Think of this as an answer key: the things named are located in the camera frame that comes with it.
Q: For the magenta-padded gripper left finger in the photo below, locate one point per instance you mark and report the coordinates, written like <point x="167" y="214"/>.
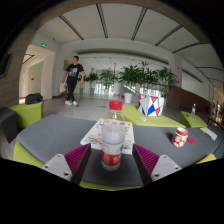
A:
<point x="77" y="159"/>

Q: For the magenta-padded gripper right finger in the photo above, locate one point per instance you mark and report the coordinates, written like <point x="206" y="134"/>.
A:
<point x="146" y="159"/>

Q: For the red-capped clear water bottle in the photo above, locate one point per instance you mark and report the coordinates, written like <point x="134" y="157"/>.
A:
<point x="112" y="143"/>

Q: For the printed magazine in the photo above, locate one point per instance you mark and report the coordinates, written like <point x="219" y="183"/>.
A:
<point x="92" y="136"/>

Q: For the red and white mug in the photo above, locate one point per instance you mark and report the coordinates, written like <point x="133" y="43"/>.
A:
<point x="180" y="137"/>

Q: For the large lime green table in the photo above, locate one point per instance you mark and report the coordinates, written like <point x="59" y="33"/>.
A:
<point x="133" y="115"/>

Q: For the flat round red coaster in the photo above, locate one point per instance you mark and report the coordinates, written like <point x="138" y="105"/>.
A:
<point x="192" y="140"/>

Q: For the white red blue patterned box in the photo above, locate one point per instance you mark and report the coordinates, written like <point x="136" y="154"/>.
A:
<point x="150" y="106"/>

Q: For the small lime green table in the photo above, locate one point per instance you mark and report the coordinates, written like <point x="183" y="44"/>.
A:
<point x="195" y="122"/>

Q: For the small clear plastic bottle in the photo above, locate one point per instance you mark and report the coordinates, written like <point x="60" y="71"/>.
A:
<point x="193" y="112"/>

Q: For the lime green seat block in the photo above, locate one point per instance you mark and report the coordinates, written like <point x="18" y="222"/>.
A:
<point x="28" y="115"/>

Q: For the yellow and white leaflet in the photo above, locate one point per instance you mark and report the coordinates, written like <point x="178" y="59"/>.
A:
<point x="208" y="133"/>

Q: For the black backpack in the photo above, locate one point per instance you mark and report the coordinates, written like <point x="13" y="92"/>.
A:
<point x="34" y="98"/>

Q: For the person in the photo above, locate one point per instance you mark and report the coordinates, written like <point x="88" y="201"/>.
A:
<point x="72" y="80"/>

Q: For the row of potted green plants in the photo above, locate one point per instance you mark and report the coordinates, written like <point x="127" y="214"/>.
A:
<point x="133" y="76"/>

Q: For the wooden bookshelf unit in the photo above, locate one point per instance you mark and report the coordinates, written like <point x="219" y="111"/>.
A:
<point x="218" y="105"/>

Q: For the framed wall picture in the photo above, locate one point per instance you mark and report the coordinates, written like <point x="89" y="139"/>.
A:
<point x="67" y="64"/>

